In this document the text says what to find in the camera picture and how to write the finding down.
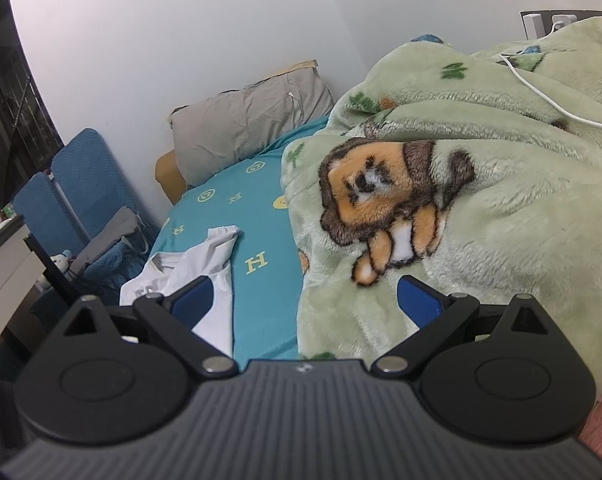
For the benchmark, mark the white charger plug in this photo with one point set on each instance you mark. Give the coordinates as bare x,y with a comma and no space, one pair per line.
561,22

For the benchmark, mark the grey pillow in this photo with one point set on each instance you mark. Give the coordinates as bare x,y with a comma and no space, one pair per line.
241,125

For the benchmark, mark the dark barred window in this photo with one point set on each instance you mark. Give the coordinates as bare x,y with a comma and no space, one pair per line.
6,110

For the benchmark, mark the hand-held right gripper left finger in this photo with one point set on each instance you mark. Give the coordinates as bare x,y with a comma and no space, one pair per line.
195,302

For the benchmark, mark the grey cloth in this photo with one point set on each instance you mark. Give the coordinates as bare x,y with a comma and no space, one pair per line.
111,235

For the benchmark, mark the large blue covered chair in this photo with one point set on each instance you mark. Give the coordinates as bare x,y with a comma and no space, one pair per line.
91,175

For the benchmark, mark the green lion print blanket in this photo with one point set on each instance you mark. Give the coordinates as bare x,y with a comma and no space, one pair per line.
506,210

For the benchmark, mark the green can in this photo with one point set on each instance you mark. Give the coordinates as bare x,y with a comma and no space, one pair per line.
8,208

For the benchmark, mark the small blue covered chair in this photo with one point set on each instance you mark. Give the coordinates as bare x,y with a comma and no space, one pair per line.
46,210

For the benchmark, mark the teal printed bed sheet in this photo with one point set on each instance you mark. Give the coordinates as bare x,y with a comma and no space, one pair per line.
261,305

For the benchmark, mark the white shirt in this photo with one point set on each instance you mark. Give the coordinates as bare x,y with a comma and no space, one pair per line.
201,255

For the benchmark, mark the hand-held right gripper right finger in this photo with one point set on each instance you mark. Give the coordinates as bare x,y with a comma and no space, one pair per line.
418,305

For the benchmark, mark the pale blue plush toy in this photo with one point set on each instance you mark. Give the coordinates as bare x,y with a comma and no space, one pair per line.
56,267

